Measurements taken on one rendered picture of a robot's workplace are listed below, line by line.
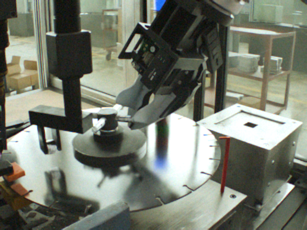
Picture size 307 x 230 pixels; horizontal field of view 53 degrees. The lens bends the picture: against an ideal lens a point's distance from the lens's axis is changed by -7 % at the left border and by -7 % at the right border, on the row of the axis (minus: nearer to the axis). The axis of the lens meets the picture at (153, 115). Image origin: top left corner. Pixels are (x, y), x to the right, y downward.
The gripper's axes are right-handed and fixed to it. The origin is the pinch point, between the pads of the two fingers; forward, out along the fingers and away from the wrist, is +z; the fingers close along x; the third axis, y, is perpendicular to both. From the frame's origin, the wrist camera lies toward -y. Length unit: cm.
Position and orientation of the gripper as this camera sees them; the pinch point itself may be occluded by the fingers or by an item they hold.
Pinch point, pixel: (137, 121)
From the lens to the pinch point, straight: 47.9
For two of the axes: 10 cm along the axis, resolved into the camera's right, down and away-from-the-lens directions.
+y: -5.8, 1.1, -8.0
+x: 6.4, 6.7, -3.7
